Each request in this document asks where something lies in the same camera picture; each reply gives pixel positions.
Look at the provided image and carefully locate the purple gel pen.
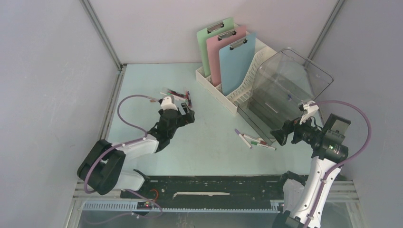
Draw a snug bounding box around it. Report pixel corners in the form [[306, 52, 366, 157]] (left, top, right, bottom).
[[186, 91, 192, 106]]

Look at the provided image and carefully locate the white file organizer rack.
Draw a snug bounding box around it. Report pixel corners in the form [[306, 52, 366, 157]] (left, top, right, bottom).
[[195, 38, 276, 114]]

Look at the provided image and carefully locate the clear grey drawer box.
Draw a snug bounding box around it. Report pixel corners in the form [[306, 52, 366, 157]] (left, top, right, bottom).
[[238, 47, 334, 144]]

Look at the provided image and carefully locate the blue clipboard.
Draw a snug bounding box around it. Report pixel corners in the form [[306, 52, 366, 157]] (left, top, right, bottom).
[[219, 33, 256, 96]]

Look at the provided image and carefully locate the pink clipboard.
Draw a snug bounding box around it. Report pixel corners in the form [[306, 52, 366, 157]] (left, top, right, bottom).
[[206, 25, 247, 86]]

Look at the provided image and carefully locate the green clipboard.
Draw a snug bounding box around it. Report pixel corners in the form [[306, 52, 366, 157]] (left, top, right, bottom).
[[196, 17, 234, 76]]

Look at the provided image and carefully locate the orange gel pen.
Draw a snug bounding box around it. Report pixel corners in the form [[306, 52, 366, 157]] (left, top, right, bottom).
[[186, 91, 192, 108]]

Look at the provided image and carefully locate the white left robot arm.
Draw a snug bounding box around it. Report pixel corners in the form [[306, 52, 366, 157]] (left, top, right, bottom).
[[77, 103, 195, 198]]

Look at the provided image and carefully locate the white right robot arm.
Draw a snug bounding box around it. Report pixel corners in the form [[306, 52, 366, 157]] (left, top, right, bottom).
[[271, 114, 351, 228]]

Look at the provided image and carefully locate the light green cap marker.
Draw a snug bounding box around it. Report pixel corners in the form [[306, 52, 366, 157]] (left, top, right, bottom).
[[173, 95, 186, 102]]

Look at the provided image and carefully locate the dark red gel pen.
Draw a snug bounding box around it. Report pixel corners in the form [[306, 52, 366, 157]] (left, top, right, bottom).
[[168, 90, 186, 98]]

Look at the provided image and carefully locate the purple cap marker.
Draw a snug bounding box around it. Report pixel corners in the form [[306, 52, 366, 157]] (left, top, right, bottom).
[[234, 129, 252, 149]]

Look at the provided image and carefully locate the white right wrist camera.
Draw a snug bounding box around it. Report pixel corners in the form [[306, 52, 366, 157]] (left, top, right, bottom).
[[299, 100, 319, 125]]

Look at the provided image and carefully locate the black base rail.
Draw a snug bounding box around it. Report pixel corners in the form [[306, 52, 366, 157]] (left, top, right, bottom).
[[91, 176, 309, 210]]

